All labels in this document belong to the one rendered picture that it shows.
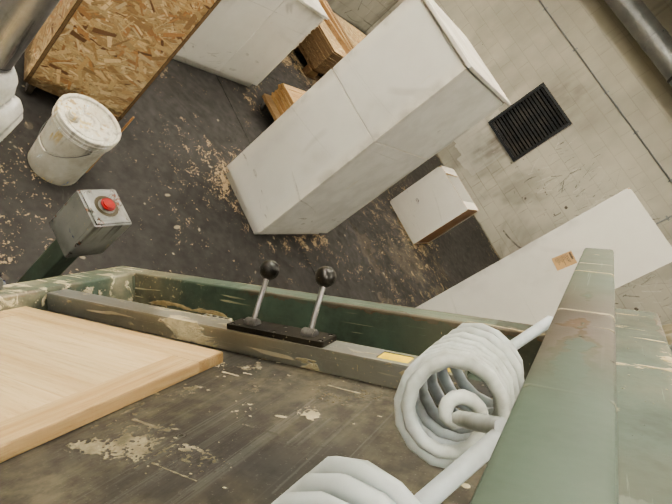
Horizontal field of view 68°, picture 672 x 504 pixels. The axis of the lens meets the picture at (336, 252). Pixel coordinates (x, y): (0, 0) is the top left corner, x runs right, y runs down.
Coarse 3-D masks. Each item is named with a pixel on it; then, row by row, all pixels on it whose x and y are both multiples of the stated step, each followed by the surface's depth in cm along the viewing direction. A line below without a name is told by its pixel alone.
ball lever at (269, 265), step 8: (264, 264) 92; (272, 264) 92; (264, 272) 91; (272, 272) 91; (264, 280) 92; (264, 288) 92; (256, 304) 91; (256, 312) 90; (248, 320) 89; (256, 320) 89
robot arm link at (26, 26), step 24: (0, 0) 104; (24, 0) 104; (48, 0) 106; (0, 24) 106; (24, 24) 107; (0, 48) 109; (24, 48) 113; (0, 72) 114; (0, 96) 115; (0, 120) 118
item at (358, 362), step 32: (96, 320) 107; (128, 320) 102; (160, 320) 98; (192, 320) 95; (224, 320) 95; (256, 352) 87; (288, 352) 84; (320, 352) 81; (352, 352) 79; (384, 384) 76
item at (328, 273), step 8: (320, 272) 86; (328, 272) 86; (320, 280) 86; (328, 280) 86; (320, 288) 86; (320, 296) 86; (320, 304) 86; (312, 320) 84; (304, 328) 84; (312, 328) 84; (312, 336) 83
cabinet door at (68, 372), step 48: (0, 336) 91; (48, 336) 91; (96, 336) 91; (144, 336) 91; (0, 384) 70; (48, 384) 70; (96, 384) 71; (144, 384) 70; (0, 432) 56; (48, 432) 58
